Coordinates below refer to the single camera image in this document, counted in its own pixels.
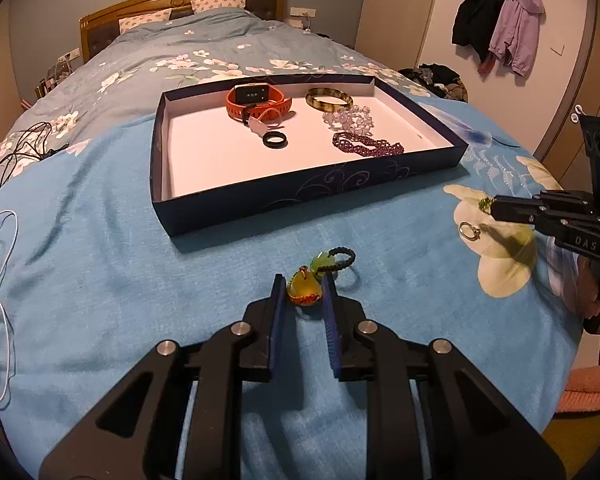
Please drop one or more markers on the pale translucent charm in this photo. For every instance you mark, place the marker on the pale translucent charm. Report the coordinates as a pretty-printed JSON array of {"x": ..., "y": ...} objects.
[{"x": 257, "y": 125}]

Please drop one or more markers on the patterned white pillow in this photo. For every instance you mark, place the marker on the patterned white pillow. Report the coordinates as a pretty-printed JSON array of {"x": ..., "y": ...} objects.
[
  {"x": 219, "y": 4},
  {"x": 145, "y": 20}
]

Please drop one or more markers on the floral blue duvet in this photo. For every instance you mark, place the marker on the floral blue duvet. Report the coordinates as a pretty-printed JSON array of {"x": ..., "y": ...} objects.
[{"x": 180, "y": 50}]

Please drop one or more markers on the blue blanket with large flowers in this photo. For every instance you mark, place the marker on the blue blanket with large flowers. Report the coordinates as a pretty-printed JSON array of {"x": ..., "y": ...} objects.
[{"x": 105, "y": 260}]

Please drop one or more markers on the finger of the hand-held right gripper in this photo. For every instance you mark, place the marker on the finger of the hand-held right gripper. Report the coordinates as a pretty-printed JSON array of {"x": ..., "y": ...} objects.
[{"x": 512, "y": 208}]

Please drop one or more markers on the white wall switch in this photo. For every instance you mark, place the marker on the white wall switch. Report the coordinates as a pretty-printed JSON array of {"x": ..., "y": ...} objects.
[{"x": 558, "y": 50}]

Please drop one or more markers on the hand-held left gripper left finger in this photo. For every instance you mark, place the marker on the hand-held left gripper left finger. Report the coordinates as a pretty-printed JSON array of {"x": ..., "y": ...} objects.
[{"x": 277, "y": 325}]

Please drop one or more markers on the black jacket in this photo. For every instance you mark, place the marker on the black jacket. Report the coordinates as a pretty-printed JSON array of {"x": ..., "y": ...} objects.
[{"x": 475, "y": 15}]

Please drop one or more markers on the white wall socket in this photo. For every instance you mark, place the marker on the white wall socket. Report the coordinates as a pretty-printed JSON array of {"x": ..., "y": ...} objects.
[
  {"x": 70, "y": 53},
  {"x": 302, "y": 11}
]

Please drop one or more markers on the bedside clutter of bottles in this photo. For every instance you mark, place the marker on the bedside clutter of bottles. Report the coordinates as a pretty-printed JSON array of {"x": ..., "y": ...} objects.
[{"x": 55, "y": 75}]

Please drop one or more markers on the white door knob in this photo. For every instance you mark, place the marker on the white door knob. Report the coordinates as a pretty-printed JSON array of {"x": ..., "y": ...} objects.
[{"x": 575, "y": 115}]

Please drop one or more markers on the purple jacket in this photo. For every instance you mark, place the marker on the purple jacket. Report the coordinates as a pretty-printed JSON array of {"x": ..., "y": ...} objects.
[{"x": 520, "y": 25}]

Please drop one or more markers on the orange smart watch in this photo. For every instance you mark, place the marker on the orange smart watch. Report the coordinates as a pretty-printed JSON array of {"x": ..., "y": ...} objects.
[{"x": 280, "y": 102}]

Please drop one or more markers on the dark blue cardboard box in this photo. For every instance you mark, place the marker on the dark blue cardboard box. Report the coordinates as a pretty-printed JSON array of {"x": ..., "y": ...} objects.
[{"x": 230, "y": 160}]

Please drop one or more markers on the pile of dark clothes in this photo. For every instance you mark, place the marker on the pile of dark clothes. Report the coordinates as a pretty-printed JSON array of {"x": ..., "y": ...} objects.
[{"x": 437, "y": 80}]

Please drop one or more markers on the person's right hand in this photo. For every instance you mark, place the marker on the person's right hand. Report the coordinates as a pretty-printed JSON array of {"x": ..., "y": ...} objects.
[{"x": 589, "y": 290}]

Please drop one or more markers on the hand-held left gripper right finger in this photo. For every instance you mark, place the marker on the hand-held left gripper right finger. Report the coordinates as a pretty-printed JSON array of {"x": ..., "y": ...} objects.
[{"x": 331, "y": 325}]

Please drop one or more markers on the amber green bangle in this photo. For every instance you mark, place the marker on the amber green bangle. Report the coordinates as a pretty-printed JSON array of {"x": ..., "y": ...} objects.
[{"x": 312, "y": 102}]

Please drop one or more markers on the wooden headboard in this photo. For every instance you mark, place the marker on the wooden headboard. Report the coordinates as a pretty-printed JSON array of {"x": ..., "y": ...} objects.
[{"x": 100, "y": 25}]

